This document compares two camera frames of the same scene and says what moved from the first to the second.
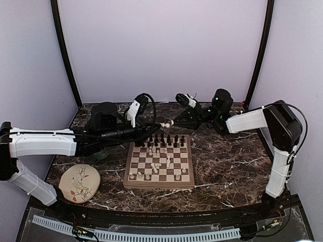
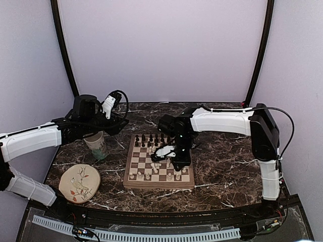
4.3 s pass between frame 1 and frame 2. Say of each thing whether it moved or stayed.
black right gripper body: moved
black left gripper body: moved
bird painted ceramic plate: stayed
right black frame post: stayed
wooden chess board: stayed
